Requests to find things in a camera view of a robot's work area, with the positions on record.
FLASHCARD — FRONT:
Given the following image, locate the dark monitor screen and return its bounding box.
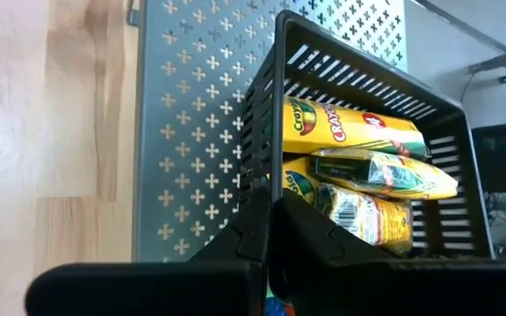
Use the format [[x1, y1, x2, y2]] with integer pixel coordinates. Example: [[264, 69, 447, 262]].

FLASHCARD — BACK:
[[472, 121, 506, 194]]

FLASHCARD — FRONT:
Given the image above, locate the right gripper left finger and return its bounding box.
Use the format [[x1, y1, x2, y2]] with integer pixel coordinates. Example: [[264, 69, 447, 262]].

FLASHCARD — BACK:
[[189, 188, 271, 264]]

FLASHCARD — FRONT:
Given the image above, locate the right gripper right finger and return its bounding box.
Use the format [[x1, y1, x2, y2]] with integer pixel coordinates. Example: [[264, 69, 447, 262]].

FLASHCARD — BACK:
[[269, 189, 397, 304]]

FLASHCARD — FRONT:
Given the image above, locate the grey perforated metal stand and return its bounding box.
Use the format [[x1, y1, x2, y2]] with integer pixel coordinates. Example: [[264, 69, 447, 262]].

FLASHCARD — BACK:
[[132, 0, 408, 263]]

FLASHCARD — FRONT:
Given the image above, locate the yellow Crayola crayon box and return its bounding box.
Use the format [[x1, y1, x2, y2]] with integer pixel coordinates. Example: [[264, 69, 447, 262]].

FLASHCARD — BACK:
[[281, 96, 430, 161]]

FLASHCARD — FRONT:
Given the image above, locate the black plastic slotted basket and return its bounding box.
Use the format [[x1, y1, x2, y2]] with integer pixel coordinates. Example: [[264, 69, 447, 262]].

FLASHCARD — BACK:
[[239, 9, 495, 260]]

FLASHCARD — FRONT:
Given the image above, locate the plastic-wrapped crayon pack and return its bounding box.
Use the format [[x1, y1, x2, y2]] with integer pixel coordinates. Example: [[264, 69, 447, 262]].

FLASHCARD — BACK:
[[308, 147, 459, 202], [314, 183, 415, 257]]

